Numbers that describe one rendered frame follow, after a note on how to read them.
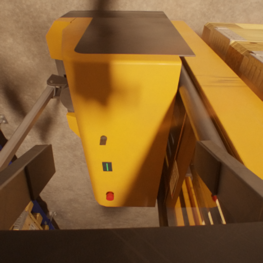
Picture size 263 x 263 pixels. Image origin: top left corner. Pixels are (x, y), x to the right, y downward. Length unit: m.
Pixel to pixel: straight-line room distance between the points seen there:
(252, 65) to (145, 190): 0.67
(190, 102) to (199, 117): 0.06
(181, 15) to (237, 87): 0.93
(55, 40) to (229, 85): 0.89
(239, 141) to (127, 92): 0.33
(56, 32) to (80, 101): 0.59
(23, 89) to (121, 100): 1.33
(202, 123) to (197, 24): 1.12
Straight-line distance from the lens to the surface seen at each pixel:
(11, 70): 1.79
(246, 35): 0.95
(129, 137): 0.68
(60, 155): 2.24
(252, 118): 0.47
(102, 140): 0.68
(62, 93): 1.17
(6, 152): 0.84
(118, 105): 0.60
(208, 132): 0.40
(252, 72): 0.68
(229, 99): 0.52
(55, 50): 1.19
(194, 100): 0.49
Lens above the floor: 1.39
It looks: 49 degrees down
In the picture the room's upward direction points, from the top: 179 degrees counter-clockwise
